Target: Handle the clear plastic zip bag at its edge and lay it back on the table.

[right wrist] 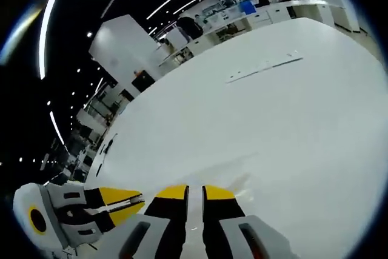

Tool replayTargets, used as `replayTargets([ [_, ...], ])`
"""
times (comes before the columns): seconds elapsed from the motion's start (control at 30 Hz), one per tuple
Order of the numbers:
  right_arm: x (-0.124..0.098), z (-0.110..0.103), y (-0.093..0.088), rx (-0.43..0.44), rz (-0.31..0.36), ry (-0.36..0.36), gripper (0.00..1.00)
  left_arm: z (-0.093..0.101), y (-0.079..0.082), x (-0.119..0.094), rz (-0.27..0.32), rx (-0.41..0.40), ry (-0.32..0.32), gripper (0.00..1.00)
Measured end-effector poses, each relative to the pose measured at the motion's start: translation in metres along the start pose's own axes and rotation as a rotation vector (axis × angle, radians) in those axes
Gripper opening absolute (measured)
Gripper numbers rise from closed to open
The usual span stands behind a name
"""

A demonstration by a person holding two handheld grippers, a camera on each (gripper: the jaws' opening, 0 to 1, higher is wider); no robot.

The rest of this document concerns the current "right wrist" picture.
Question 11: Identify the white square pillar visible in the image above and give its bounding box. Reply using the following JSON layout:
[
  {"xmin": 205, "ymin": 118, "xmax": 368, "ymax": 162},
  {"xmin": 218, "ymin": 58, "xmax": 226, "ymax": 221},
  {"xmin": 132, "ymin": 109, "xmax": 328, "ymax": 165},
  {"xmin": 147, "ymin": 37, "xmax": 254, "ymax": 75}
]
[{"xmin": 88, "ymin": 14, "xmax": 162, "ymax": 96}]

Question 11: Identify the smooth clear food packaging bag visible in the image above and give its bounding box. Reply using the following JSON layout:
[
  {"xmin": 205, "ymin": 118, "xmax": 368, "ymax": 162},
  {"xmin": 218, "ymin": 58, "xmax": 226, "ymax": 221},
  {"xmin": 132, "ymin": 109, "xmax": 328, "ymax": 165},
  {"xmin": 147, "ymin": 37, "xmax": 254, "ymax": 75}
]
[{"xmin": 169, "ymin": 161, "xmax": 262, "ymax": 259}]

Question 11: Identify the white flat strip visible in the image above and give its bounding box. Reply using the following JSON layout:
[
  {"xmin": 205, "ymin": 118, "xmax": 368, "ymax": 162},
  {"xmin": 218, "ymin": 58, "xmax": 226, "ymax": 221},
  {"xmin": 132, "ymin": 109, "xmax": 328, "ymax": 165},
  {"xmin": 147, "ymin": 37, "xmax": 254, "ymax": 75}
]
[{"xmin": 225, "ymin": 49, "xmax": 304, "ymax": 85}]

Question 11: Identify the blue storage box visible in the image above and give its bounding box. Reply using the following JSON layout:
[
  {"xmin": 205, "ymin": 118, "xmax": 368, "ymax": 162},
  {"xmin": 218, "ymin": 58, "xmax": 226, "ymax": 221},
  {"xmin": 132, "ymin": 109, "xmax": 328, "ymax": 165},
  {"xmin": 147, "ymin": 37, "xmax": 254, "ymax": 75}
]
[{"xmin": 239, "ymin": 0, "xmax": 257, "ymax": 16}]

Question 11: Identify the long white counter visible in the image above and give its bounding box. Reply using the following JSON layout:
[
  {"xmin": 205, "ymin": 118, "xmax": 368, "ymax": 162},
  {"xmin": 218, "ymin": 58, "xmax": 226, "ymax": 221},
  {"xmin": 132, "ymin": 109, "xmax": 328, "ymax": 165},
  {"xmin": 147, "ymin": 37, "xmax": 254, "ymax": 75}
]
[{"xmin": 157, "ymin": 0, "xmax": 370, "ymax": 69}]

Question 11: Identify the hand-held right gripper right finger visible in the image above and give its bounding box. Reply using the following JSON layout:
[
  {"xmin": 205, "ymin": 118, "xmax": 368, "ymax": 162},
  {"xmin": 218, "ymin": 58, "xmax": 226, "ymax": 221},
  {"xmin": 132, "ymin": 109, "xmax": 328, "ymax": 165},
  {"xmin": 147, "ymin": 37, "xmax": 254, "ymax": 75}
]
[{"xmin": 201, "ymin": 184, "xmax": 297, "ymax": 259}]

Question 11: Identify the black cable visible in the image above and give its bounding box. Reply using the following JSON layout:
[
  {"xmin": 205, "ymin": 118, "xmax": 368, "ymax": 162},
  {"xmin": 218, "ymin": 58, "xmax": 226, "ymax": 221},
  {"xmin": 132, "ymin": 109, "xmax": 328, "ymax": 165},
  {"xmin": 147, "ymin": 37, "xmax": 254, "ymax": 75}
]
[{"xmin": 95, "ymin": 132, "xmax": 119, "ymax": 178}]

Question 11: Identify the black hanging jacket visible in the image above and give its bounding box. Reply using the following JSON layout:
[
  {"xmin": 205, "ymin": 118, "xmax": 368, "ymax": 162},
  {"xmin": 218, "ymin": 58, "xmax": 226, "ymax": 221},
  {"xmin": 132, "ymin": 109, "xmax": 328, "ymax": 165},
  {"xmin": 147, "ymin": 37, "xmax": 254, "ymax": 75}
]
[{"xmin": 176, "ymin": 16, "xmax": 204, "ymax": 42}]

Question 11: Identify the black cabinet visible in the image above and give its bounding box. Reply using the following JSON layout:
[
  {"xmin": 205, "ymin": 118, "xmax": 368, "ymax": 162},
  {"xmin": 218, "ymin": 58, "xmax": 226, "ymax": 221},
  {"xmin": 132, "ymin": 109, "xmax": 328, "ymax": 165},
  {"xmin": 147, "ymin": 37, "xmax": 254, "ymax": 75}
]
[{"xmin": 130, "ymin": 70, "xmax": 156, "ymax": 93}]

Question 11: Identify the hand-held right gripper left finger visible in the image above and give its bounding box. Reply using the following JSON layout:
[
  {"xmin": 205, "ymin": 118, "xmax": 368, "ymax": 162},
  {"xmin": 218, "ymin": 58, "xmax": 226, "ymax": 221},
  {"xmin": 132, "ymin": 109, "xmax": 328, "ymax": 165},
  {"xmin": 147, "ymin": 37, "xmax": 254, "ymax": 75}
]
[{"xmin": 117, "ymin": 183, "xmax": 190, "ymax": 259}]

